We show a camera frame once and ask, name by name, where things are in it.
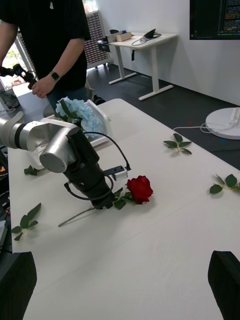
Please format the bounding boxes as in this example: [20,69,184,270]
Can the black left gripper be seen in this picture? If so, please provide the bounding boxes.
[64,162,115,210]

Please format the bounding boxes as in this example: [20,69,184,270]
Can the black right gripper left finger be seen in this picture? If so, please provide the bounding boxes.
[0,251,38,320]

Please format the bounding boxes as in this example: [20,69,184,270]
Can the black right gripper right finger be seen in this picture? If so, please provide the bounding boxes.
[207,250,240,320]

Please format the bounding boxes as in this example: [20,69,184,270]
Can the red artificial rose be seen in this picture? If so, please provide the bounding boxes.
[57,175,154,228]

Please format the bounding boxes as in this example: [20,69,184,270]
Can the pale blue artificial flower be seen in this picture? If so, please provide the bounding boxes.
[74,104,107,141]
[54,96,88,126]

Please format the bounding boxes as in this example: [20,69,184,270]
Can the black handheld controller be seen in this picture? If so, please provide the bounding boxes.
[0,63,38,90]

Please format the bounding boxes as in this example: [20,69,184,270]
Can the person's left forearm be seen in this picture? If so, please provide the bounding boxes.
[48,37,86,81]

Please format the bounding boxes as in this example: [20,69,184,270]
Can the person's right forearm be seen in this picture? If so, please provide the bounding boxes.
[0,21,19,68]

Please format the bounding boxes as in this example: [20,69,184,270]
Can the person's left hand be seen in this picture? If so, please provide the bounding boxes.
[31,74,57,98]

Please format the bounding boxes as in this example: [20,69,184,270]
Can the green leaf twig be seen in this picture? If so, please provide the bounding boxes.
[23,164,42,177]
[209,173,240,195]
[11,202,42,242]
[163,132,193,155]

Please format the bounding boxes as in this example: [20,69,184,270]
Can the shallow white box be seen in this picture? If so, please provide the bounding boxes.
[31,99,113,171]

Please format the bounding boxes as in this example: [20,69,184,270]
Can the round white base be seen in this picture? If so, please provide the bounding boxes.
[205,106,240,140]

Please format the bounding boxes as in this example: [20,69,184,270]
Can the white power strip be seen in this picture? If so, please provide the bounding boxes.
[229,106,240,129]

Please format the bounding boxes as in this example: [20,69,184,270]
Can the small parts drawer cabinet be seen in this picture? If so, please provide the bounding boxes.
[83,11,112,69]

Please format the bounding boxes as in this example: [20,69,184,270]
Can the tan cardboard box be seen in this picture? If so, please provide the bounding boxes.
[115,31,133,42]

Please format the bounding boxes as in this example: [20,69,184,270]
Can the person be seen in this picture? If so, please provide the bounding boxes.
[0,0,106,111]

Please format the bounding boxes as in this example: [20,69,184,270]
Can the black device on desk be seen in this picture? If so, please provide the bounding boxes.
[131,28,163,47]

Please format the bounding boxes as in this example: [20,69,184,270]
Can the white desk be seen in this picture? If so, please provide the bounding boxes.
[108,31,179,102]

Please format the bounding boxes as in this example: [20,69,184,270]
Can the large dark screen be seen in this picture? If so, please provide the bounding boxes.
[189,0,240,41]

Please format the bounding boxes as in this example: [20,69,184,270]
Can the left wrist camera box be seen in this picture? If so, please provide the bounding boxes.
[103,165,126,182]

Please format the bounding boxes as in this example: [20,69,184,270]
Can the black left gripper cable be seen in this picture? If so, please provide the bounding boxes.
[63,174,115,201]

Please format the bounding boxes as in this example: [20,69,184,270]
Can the black left wrist camera cable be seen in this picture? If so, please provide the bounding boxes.
[83,131,132,171]

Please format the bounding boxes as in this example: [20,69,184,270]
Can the white cable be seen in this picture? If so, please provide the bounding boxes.
[173,123,221,135]

